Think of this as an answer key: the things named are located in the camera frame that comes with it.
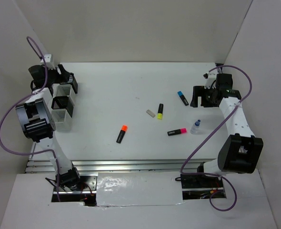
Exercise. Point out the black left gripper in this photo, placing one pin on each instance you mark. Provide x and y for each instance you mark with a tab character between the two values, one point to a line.
64	77

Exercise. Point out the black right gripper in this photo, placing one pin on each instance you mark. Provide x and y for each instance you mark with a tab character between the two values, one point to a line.
200	91

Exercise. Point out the clear glue bottle blue cap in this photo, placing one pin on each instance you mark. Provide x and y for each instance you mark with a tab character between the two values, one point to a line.
195	127

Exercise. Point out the orange cap black highlighter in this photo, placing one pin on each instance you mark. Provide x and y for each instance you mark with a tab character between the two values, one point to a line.
121	134

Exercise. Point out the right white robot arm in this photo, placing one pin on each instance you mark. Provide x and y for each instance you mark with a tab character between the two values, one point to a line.
241	151

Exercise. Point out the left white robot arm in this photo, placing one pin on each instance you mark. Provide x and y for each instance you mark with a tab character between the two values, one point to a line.
49	109

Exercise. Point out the far black mesh container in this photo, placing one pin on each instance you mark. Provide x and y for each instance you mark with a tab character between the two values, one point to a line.
71	81

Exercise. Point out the black mesh container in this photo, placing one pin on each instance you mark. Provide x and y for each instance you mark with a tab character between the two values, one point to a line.
63	102
71	81

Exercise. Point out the far white mesh container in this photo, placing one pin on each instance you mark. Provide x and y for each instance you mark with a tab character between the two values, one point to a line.
64	90

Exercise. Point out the white mesh container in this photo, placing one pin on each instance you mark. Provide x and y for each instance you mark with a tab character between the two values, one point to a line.
62	120
64	90

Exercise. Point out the blue cap black highlighter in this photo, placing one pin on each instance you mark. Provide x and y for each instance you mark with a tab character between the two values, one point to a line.
182	97

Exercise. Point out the near black mesh container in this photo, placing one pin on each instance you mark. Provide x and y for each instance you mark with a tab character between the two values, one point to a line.
63	102

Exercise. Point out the pink cap black highlighter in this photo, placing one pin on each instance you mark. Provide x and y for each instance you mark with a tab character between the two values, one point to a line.
177	132

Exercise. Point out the near white mesh container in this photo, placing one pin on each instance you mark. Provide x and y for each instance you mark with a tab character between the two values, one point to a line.
62	120

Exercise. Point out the yellow cap black highlighter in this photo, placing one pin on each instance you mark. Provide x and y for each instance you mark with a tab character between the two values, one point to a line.
160	112

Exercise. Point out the white eraser block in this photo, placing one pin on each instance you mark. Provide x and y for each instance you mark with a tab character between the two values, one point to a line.
149	112

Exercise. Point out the white foil cover plate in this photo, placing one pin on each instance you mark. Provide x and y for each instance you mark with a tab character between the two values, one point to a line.
138	189

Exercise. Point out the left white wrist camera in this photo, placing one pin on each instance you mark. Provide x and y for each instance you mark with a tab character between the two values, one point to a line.
48	61

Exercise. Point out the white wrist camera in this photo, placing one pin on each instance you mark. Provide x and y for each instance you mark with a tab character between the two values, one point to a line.
210	80
48	61

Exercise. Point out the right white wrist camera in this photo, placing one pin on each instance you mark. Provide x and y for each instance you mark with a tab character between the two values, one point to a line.
210	80

